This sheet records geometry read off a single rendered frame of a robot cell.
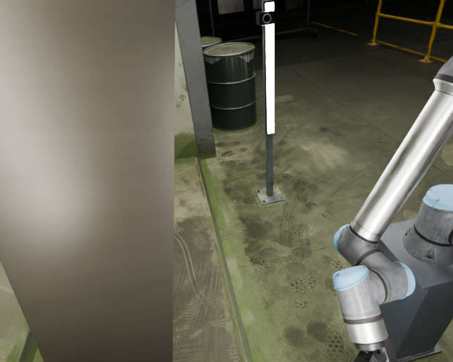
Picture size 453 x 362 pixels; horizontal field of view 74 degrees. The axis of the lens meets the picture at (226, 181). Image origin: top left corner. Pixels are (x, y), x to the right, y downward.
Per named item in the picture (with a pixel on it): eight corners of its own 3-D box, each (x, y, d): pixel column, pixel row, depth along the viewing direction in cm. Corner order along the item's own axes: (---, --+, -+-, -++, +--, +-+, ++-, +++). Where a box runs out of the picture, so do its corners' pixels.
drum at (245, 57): (205, 121, 392) (194, 49, 341) (243, 109, 410) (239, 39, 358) (224, 138, 348) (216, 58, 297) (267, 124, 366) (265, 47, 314)
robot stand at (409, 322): (400, 297, 170) (434, 213, 133) (442, 352, 145) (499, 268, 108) (349, 310, 166) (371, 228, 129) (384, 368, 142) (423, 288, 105)
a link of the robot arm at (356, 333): (364, 325, 68) (335, 322, 77) (371, 349, 67) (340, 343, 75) (390, 316, 72) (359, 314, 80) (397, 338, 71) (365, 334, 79)
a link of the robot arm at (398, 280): (391, 248, 86) (358, 255, 81) (426, 279, 77) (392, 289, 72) (378, 271, 90) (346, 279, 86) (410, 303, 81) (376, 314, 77)
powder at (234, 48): (197, 51, 341) (196, 50, 341) (239, 42, 358) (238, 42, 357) (216, 60, 301) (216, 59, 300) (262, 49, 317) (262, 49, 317)
